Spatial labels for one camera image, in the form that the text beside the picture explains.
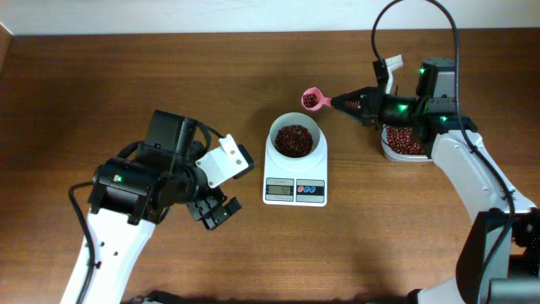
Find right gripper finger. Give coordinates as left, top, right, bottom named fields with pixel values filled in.
left=331, top=87, right=379, bottom=106
left=337, top=106, right=365, bottom=125

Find pink measuring scoop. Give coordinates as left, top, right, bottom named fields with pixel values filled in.
left=300, top=87, right=331, bottom=111

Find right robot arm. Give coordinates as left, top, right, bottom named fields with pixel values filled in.
left=330, top=57, right=539, bottom=303

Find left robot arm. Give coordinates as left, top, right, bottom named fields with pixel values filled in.
left=62, top=110, right=254, bottom=303

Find white digital kitchen scale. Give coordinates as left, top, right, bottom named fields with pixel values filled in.
left=262, top=127, right=328, bottom=207

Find red beans in container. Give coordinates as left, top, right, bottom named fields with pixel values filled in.
left=386, top=126, right=424, bottom=155

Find clear plastic bean container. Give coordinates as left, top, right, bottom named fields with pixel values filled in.
left=381, top=125, right=432, bottom=163

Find red beans in bowl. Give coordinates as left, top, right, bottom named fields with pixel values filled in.
left=274, top=125, right=313, bottom=158

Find white round bowl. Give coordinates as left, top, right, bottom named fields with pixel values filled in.
left=268, top=112, right=321, bottom=160

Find right black cable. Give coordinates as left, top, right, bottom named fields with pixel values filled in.
left=370, top=0, right=516, bottom=304

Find black cable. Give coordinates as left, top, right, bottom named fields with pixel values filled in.
left=67, top=181, right=96, bottom=304
left=370, top=0, right=516, bottom=304

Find left black cable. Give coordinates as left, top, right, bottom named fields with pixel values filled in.
left=67, top=181, right=96, bottom=304

